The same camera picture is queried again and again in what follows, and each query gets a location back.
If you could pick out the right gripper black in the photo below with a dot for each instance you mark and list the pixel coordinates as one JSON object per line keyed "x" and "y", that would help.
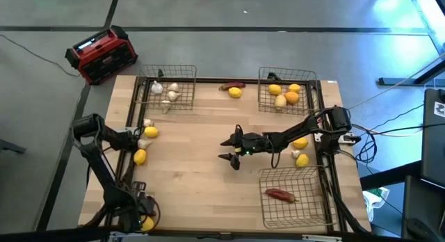
{"x": 253, "y": 144}

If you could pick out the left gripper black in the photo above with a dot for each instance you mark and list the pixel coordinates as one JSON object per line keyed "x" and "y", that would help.
{"x": 142, "y": 207}

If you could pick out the red chili pepper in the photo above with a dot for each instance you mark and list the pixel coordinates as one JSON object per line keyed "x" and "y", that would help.
{"x": 234, "y": 85}
{"x": 280, "y": 194}

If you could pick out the orange citrus fruit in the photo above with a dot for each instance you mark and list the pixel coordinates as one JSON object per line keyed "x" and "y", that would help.
{"x": 291, "y": 97}

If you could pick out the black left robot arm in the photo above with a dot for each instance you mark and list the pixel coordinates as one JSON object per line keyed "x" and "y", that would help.
{"x": 101, "y": 172}

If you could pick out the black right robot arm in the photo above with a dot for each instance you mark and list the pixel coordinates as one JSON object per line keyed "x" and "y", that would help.
{"x": 295, "y": 130}

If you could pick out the black rig crossbar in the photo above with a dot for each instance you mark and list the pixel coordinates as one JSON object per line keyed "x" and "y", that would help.
{"x": 52, "y": 236}

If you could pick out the white table sticker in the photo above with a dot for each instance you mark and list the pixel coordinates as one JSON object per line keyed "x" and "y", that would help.
{"x": 332, "y": 81}

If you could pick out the grey furniture foot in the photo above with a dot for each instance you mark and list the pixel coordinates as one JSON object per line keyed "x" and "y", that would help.
{"x": 10, "y": 147}

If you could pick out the white green bag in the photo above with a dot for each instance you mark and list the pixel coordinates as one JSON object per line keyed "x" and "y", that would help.
{"x": 373, "y": 200}

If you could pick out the red black jobsite radio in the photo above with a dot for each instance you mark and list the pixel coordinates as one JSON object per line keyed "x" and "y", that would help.
{"x": 104, "y": 57}

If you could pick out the black desk foot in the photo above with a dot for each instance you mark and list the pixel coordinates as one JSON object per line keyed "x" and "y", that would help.
{"x": 400, "y": 81}

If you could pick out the black computer case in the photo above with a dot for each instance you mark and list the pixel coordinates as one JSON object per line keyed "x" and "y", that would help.
{"x": 432, "y": 148}

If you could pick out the white logo sticker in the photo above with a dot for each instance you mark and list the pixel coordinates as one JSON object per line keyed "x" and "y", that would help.
{"x": 439, "y": 109}

